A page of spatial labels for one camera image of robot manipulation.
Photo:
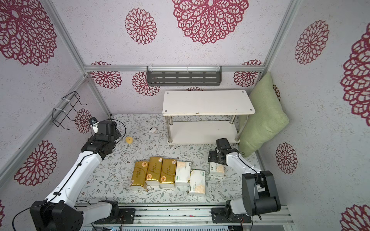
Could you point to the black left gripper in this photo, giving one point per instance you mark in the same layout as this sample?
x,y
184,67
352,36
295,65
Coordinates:
x,y
117,134

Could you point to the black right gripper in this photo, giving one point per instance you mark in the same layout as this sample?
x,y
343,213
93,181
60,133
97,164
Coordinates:
x,y
215,157

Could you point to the white tissue pack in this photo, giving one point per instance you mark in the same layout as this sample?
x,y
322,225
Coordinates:
x,y
197,182
182,176
216,169

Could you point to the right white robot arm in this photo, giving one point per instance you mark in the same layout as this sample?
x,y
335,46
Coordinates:
x,y
259,191

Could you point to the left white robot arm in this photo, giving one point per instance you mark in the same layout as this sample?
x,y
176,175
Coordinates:
x,y
57,211

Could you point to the white tissue pack beside gold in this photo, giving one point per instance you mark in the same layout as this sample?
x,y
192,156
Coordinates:
x,y
182,176

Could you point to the white two-tier shelf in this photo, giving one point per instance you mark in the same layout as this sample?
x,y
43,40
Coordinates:
x,y
205,103

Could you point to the gold tissue pack right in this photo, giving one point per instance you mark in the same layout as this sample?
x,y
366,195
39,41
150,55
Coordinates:
x,y
168,171

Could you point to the gold tissue pack left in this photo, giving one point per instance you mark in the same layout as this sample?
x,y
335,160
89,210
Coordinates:
x,y
139,176

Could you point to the gold tissue pack middle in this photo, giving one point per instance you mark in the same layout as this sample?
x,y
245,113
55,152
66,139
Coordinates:
x,y
153,174

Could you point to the yellow chick plush toy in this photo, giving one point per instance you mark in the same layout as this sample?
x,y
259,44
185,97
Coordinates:
x,y
129,140

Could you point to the green pillow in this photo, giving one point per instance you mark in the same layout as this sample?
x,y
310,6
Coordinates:
x,y
268,120

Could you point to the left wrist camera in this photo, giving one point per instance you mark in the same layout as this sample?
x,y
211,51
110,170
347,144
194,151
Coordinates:
x,y
93,121

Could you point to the black wire wall rack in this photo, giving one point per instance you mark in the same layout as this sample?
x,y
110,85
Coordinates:
x,y
59,115

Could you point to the grey wall-mounted rack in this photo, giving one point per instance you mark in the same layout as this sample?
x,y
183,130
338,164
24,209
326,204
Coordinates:
x,y
212,78

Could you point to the metal base rail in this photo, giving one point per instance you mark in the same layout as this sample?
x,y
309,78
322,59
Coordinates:
x,y
194,218

